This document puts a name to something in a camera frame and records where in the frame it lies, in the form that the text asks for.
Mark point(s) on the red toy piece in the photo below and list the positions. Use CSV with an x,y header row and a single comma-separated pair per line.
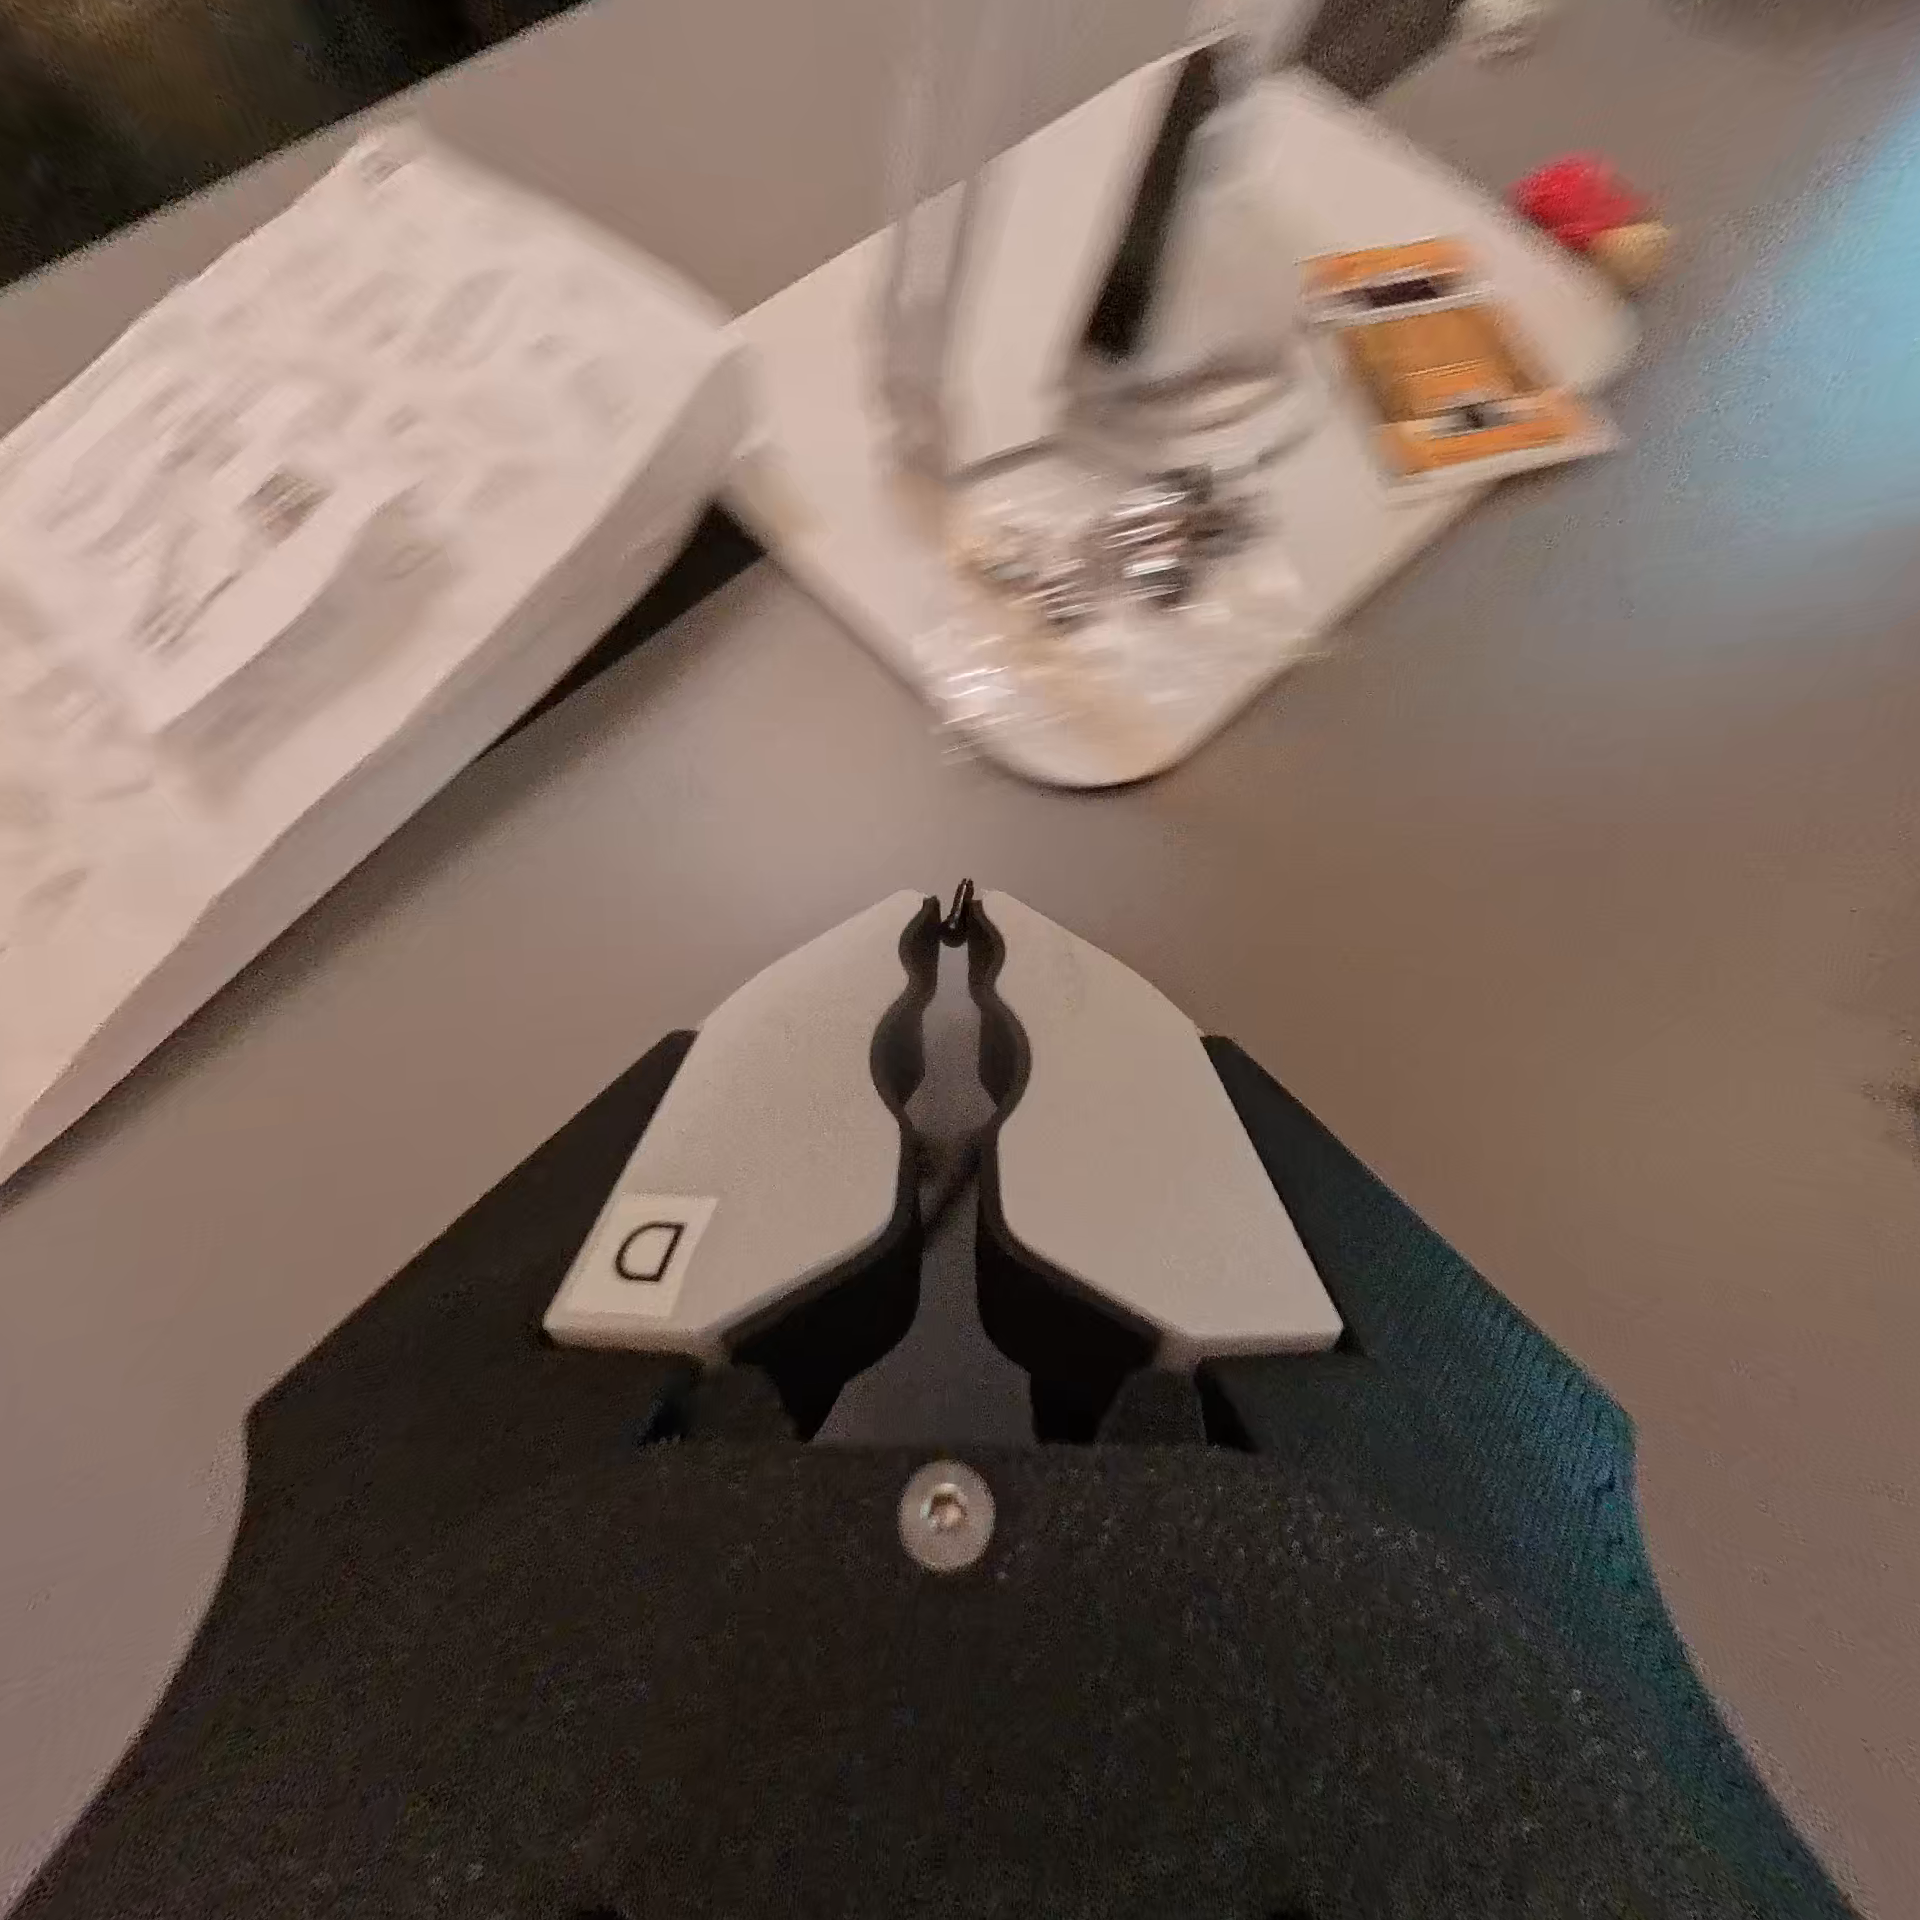
x,y
1575,194

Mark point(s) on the grey desk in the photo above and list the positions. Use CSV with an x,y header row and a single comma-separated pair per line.
x,y
1500,826

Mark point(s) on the black toy wrench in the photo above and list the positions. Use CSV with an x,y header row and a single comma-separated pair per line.
x,y
960,902

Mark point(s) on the beige round toy piece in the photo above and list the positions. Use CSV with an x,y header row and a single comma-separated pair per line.
x,y
1637,252

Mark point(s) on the white instruction booklet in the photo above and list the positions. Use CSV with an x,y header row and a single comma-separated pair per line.
x,y
301,524

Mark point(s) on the wooden white book stand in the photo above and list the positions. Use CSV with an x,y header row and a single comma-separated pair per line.
x,y
1349,166

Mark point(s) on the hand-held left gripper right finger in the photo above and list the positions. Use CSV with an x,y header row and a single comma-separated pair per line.
x,y
1141,1170

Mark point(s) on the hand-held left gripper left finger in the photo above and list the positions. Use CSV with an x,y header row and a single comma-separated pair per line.
x,y
751,1142

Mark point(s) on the clear bag of black parts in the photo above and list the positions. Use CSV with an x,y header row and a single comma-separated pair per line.
x,y
1109,586

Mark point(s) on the orange sticker sheet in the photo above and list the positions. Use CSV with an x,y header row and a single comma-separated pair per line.
x,y
1455,376

